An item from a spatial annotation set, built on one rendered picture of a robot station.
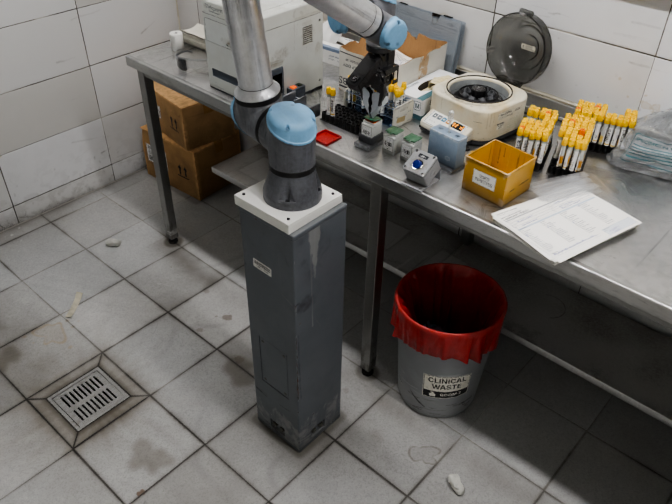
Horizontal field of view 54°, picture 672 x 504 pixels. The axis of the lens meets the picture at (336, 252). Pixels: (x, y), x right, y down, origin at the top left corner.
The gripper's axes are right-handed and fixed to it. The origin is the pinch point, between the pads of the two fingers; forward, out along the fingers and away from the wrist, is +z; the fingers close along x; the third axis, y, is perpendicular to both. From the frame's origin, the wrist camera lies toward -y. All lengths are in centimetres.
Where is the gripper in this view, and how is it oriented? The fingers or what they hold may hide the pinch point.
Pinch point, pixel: (370, 114)
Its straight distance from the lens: 194.2
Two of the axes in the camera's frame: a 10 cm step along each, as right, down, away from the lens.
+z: -0.2, 7.9, 6.2
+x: -7.4, -4.2, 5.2
